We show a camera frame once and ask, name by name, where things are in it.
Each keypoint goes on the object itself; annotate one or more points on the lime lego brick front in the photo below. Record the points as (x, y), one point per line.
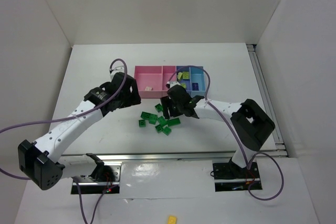
(185, 75)

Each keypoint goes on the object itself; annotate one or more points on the purple lego brick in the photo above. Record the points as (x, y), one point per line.
(195, 86)

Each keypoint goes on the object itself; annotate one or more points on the green lego centre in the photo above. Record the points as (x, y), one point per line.
(162, 121)

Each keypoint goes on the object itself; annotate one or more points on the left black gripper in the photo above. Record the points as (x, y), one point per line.
(130, 91)

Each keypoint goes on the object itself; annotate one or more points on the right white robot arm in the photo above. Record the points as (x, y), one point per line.
(247, 121)

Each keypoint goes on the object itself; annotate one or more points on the green lego lower right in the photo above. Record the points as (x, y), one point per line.
(167, 131)

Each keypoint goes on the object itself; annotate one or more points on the green lego middle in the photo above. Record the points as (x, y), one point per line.
(153, 121)

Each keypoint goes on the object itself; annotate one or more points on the green lego lower left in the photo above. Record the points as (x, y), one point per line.
(158, 128)

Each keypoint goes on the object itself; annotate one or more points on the aluminium rail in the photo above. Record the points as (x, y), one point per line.
(164, 156)
(281, 150)

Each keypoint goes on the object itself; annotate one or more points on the aluminium rail right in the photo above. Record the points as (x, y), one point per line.
(281, 150)

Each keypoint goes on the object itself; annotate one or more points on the green lego top left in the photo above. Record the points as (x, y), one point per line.
(159, 107)

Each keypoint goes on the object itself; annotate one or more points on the small pink bin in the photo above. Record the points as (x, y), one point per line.
(167, 72)

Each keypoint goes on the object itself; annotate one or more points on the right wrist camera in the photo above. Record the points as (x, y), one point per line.
(171, 84)

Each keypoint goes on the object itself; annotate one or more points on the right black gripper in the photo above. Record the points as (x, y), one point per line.
(172, 104)

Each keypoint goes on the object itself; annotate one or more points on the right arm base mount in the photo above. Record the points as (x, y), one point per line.
(230, 177)

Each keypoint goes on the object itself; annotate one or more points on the large pink bin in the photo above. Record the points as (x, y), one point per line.
(149, 76)

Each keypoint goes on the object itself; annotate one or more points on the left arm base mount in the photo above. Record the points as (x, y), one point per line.
(103, 177)

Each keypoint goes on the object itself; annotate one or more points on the yellow lego brick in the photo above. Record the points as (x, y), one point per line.
(172, 220)

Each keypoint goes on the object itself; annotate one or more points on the aluminium rail front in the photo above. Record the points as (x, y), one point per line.
(164, 156)

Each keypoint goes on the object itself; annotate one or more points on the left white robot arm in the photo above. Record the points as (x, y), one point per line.
(41, 160)

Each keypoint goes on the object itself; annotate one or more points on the green lego small left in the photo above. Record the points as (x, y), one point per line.
(142, 123)

